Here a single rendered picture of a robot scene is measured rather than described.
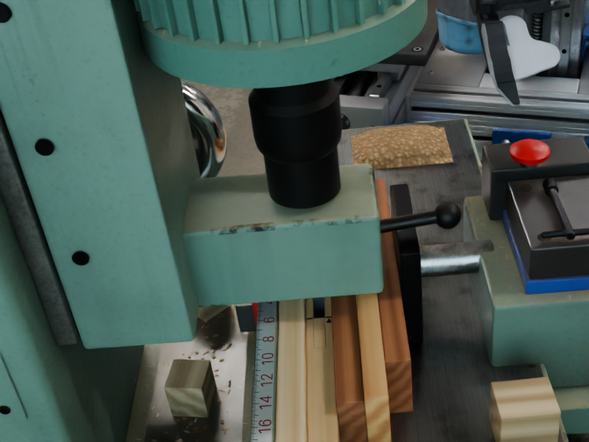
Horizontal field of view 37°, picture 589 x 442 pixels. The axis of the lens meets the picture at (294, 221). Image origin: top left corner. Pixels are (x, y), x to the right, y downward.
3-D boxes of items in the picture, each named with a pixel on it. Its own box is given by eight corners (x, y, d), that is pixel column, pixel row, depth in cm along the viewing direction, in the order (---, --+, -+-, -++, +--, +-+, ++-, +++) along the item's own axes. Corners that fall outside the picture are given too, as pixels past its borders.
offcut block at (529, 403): (499, 456, 59) (500, 418, 56) (489, 419, 61) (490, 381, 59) (557, 451, 58) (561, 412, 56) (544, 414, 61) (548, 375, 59)
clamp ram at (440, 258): (501, 338, 67) (506, 245, 62) (404, 345, 67) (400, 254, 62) (481, 263, 74) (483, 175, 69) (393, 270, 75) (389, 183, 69)
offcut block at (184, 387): (181, 387, 81) (173, 358, 79) (217, 388, 80) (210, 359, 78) (171, 416, 78) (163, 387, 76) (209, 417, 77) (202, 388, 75)
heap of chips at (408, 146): (453, 162, 88) (453, 146, 87) (354, 171, 89) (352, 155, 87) (443, 127, 94) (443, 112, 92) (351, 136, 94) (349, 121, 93)
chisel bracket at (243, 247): (386, 310, 64) (379, 216, 59) (196, 324, 65) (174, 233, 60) (378, 247, 70) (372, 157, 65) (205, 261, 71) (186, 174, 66)
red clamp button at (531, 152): (553, 166, 65) (555, 154, 65) (513, 169, 65) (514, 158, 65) (544, 145, 68) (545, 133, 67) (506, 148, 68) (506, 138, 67)
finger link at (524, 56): (574, 95, 71) (552, -3, 74) (501, 105, 72) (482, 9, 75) (568, 111, 74) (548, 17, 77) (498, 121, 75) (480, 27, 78)
